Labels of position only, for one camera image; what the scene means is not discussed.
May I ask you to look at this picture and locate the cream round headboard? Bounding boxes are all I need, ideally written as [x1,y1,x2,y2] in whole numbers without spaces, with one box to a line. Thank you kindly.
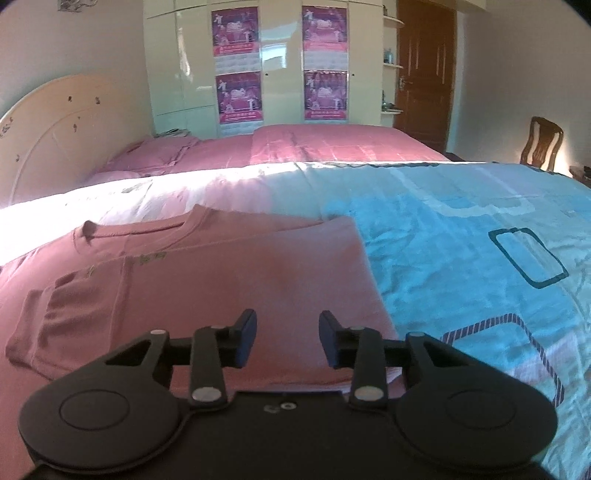
[0,74,156,208]

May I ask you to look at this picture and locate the blue patterned blanket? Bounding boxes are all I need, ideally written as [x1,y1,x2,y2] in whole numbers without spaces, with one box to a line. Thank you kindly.
[0,161,591,480]

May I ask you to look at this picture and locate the brown wooden chair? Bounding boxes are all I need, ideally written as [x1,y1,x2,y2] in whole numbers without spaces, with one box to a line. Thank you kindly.
[519,116,565,171]

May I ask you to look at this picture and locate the pink bedsheet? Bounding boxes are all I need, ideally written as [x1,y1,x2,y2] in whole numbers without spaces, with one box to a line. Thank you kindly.
[105,124,451,177]

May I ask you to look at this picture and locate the brown wooden door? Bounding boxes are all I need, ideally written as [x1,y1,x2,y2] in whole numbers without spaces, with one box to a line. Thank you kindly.
[392,0,458,154]

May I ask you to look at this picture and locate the cream glossy wardrobe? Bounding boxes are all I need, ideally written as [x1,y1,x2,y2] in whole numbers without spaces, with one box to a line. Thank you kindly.
[143,0,400,140]

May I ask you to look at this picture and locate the purple wall poster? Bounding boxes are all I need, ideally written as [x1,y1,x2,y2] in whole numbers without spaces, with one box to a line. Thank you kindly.
[215,71,263,125]
[302,6,348,52]
[211,8,260,57]
[303,69,348,121]

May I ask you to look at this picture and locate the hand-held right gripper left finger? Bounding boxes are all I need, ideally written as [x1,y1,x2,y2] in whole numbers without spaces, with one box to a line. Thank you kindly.
[105,308,258,411]

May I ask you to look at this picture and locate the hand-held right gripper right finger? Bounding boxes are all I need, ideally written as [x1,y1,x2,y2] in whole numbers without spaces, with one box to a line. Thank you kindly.
[318,310,468,412]

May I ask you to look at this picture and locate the cream corner shelves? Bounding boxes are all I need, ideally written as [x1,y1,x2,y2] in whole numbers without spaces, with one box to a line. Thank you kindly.
[381,14,405,114]

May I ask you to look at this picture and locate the pink t-shirt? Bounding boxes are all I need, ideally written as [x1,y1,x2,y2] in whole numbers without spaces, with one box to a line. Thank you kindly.
[0,204,400,393]

